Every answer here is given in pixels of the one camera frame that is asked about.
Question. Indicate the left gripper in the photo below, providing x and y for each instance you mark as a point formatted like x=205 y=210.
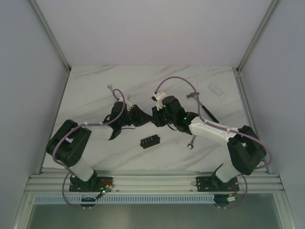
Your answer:
x=134 y=114

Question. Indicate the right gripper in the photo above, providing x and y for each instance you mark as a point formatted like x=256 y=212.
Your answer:
x=156 y=119

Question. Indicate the black fuse box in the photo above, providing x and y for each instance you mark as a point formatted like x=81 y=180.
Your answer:
x=150 y=141

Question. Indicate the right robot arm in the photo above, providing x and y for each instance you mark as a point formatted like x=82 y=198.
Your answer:
x=245 y=151

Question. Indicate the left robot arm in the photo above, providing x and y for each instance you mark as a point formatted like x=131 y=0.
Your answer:
x=69 y=142

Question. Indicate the clear plastic fuse box cover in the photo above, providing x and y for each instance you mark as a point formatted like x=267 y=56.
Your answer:
x=215 y=90

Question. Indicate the silver combination wrench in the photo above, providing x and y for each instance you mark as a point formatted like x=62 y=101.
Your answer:
x=190 y=145

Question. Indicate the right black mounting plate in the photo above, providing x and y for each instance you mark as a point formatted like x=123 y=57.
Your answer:
x=209 y=184

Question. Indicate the black mounting plate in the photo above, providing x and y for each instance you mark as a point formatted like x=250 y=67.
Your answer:
x=209 y=184
x=94 y=184

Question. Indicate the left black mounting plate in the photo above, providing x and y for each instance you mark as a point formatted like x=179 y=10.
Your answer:
x=94 y=184

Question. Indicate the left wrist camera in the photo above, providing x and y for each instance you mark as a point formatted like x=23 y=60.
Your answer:
x=128 y=102

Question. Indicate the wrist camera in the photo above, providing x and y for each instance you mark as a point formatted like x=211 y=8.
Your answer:
x=158 y=98
x=128 y=102

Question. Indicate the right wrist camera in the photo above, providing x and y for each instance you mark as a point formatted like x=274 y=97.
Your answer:
x=158 y=98

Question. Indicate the black handled claw hammer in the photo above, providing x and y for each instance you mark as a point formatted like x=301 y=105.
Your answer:
x=196 y=97

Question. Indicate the right aluminium frame post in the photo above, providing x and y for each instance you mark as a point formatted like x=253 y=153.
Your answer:
x=258 y=34

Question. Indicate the aluminium frame post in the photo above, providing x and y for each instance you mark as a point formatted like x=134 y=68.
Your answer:
x=45 y=26
x=258 y=34

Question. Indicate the slotted cable duct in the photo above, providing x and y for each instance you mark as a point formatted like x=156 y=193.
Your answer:
x=56 y=199

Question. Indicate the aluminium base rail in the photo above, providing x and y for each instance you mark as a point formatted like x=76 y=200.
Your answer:
x=50 y=181

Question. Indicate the left aluminium frame post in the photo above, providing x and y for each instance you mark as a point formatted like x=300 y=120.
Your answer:
x=45 y=26

